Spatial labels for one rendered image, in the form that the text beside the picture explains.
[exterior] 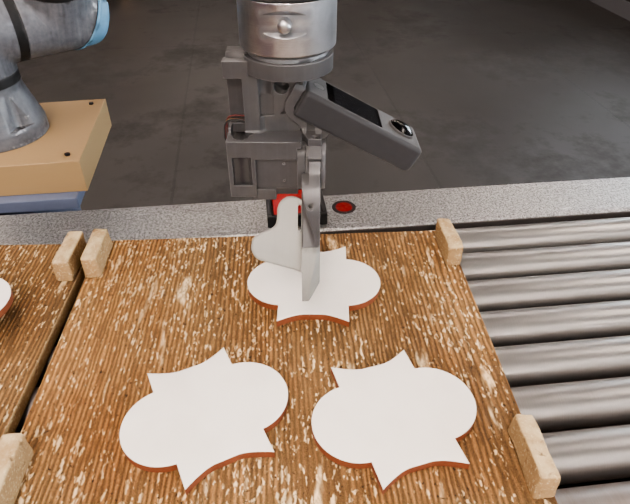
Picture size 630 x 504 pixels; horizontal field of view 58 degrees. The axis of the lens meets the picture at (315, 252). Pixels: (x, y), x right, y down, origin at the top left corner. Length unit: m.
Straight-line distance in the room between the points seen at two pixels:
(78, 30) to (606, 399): 0.86
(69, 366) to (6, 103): 0.53
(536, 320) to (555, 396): 0.10
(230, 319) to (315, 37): 0.28
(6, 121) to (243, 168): 0.57
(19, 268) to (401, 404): 0.44
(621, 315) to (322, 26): 0.43
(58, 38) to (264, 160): 0.58
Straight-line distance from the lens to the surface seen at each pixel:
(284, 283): 0.59
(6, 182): 0.97
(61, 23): 0.99
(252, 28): 0.44
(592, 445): 0.54
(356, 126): 0.47
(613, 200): 0.87
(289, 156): 0.47
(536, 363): 0.59
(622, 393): 0.59
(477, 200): 0.80
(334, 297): 0.57
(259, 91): 0.47
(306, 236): 0.47
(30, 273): 0.69
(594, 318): 0.66
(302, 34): 0.43
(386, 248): 0.65
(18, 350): 0.60
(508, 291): 0.65
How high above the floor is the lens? 1.33
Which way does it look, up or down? 38 degrees down
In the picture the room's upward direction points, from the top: straight up
